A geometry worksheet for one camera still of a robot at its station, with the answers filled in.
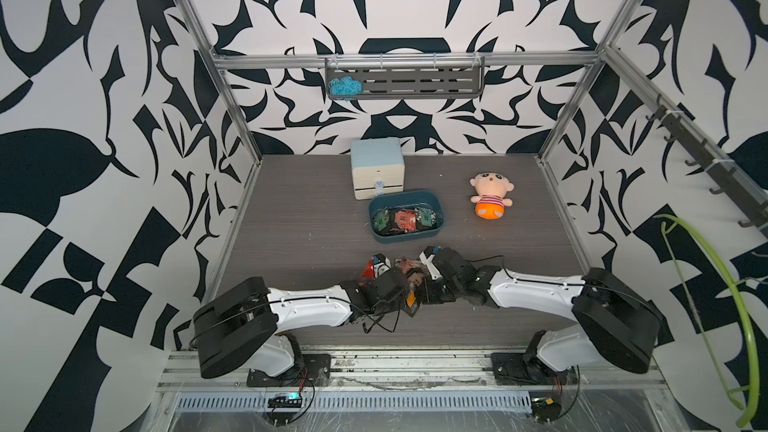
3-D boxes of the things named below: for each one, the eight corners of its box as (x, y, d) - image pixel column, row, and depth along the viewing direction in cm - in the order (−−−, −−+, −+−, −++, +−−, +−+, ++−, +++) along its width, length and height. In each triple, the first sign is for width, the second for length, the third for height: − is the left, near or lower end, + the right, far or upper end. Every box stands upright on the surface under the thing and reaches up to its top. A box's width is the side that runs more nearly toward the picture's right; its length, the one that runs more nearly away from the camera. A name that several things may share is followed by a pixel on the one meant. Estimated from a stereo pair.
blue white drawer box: (353, 201, 110) (349, 169, 97) (357, 152, 126) (354, 119, 113) (402, 201, 110) (405, 169, 97) (400, 152, 126) (402, 119, 113)
